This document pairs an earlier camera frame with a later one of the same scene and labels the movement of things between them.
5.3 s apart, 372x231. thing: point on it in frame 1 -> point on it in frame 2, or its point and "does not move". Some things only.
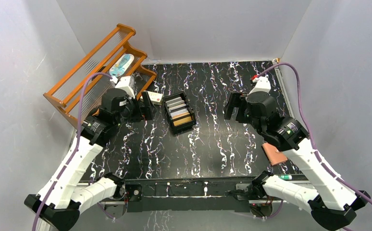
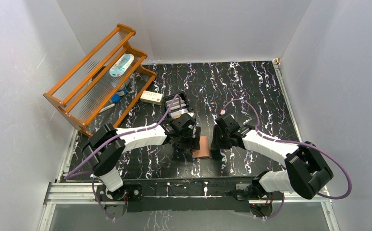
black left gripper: x=144 y=106 -> x=183 y=142
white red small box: x=155 y=97 does not move
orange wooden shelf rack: x=80 y=95 does not move
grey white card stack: x=177 y=106 does not move
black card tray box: x=180 y=115 does not move
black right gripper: x=236 y=100 -> x=216 y=142
